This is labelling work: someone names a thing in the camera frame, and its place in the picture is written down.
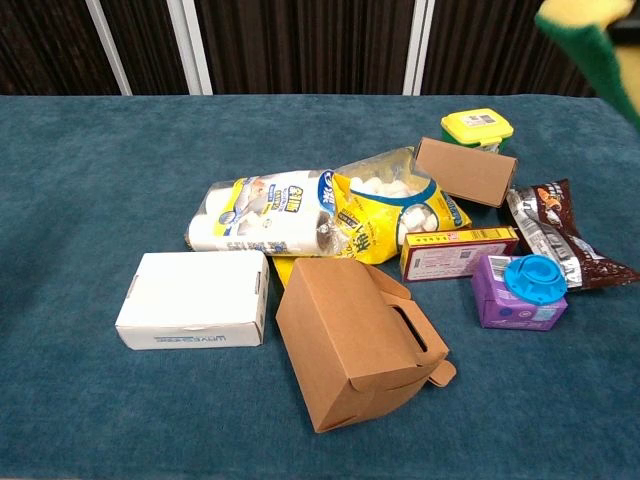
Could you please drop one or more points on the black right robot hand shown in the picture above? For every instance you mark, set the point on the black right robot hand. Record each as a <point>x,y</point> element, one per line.
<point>627,31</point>

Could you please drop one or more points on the yellow sponge with green scrub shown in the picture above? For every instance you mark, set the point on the yellow sponge with green scrub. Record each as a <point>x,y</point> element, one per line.
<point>595,55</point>

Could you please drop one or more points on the dark brown screen panel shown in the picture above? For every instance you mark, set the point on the dark brown screen panel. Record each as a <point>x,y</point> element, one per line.
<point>145,45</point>
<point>305,45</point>
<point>490,45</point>
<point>45,45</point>

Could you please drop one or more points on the green container with yellow lid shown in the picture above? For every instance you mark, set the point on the green container with yellow lid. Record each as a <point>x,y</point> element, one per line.
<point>475,125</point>

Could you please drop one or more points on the brown foil snack bag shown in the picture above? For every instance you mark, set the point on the brown foil snack bag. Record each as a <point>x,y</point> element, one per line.
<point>560,230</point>

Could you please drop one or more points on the small brown kraft box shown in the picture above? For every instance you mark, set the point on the small brown kraft box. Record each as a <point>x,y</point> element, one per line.
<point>462,170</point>

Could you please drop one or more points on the blue round plastic part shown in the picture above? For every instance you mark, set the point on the blue round plastic part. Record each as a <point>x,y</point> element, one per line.
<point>535,280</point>

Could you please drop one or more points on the red and yellow carton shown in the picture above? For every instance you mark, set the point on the red and yellow carton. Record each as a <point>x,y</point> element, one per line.
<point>450,255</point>

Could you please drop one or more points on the purple carton box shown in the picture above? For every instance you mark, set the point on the purple carton box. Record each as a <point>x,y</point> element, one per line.
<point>492,305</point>

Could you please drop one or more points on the yellow cotton ball bag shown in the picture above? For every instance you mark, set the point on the yellow cotton ball bag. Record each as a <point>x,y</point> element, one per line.
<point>380,215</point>

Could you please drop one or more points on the paper towel rolls pack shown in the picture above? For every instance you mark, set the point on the paper towel rolls pack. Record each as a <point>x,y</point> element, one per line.
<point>260,215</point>

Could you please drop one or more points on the brown kraft gable box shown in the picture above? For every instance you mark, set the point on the brown kraft gable box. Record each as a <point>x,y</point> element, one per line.
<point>345,340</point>

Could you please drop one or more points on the flat yellow packet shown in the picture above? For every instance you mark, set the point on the flat yellow packet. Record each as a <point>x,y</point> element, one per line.
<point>282,270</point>

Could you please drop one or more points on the white cardboard box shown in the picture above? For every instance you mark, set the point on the white cardboard box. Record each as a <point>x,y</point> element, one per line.
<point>195,290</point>

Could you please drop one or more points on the teal table cloth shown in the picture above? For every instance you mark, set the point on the teal table cloth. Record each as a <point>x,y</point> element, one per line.
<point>100,200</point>

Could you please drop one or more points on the white frame post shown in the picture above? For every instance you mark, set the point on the white frame post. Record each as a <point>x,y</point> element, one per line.
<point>419,47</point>
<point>107,47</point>
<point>190,47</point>

